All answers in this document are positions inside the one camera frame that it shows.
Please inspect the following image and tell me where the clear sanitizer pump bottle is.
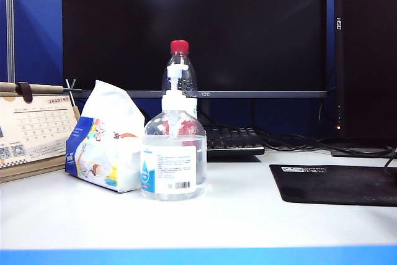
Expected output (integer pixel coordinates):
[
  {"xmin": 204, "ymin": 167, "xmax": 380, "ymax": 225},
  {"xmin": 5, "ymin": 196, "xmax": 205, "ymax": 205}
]
[{"xmin": 140, "ymin": 63, "xmax": 208, "ymax": 201}]

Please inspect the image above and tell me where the red capped plastic water bottle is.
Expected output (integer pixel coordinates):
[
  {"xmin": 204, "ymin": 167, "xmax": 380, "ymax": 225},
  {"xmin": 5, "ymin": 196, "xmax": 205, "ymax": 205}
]
[{"xmin": 161, "ymin": 40, "xmax": 207, "ymax": 185}]

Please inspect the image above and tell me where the printed soft tissue pack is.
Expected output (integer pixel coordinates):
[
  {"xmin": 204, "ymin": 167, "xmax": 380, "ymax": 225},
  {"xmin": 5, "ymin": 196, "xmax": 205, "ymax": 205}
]
[{"xmin": 65, "ymin": 79, "xmax": 146, "ymax": 194}]

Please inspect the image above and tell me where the black computer keyboard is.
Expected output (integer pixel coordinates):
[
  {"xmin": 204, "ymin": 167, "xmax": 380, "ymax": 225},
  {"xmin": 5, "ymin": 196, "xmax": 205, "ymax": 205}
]
[{"xmin": 203, "ymin": 125, "xmax": 266, "ymax": 158}]

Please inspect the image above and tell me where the large black computer monitor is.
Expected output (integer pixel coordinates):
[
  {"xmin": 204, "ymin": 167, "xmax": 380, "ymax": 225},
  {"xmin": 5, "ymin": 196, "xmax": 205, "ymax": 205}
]
[{"xmin": 61, "ymin": 0, "xmax": 329, "ymax": 129}]

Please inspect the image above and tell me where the grey metal cross rod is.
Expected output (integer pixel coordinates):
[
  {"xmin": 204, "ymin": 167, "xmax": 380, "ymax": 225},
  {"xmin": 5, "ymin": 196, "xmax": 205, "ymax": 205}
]
[{"xmin": 64, "ymin": 78, "xmax": 84, "ymax": 110}]

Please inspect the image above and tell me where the black mouse pad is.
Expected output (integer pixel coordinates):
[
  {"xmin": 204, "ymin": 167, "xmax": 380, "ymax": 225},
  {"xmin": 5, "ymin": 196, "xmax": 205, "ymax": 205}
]
[{"xmin": 269, "ymin": 164, "xmax": 397, "ymax": 207}]

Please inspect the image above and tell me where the beige desk calendar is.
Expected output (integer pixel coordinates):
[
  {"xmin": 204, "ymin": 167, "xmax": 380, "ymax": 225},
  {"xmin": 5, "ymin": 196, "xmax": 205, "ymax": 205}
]
[{"xmin": 0, "ymin": 92, "xmax": 82, "ymax": 184}]

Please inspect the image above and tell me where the black HSD computer monitor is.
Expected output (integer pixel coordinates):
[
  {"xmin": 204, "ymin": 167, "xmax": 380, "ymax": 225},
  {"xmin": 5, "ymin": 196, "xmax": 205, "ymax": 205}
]
[{"xmin": 330, "ymin": 0, "xmax": 397, "ymax": 158}]

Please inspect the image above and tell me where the black looped desk cable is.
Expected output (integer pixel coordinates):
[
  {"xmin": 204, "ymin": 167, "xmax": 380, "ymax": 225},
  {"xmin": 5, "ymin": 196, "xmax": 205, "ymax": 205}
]
[{"xmin": 257, "ymin": 128, "xmax": 395, "ymax": 157}]

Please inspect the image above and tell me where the brown stick with leather strap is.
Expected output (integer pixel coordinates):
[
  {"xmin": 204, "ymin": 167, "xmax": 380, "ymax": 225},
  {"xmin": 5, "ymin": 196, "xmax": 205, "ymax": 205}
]
[{"xmin": 0, "ymin": 81, "xmax": 66, "ymax": 104}]

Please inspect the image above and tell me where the black mouse cable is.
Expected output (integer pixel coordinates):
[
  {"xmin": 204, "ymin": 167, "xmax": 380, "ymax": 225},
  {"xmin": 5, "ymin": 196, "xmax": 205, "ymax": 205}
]
[{"xmin": 383, "ymin": 149, "xmax": 397, "ymax": 168}]

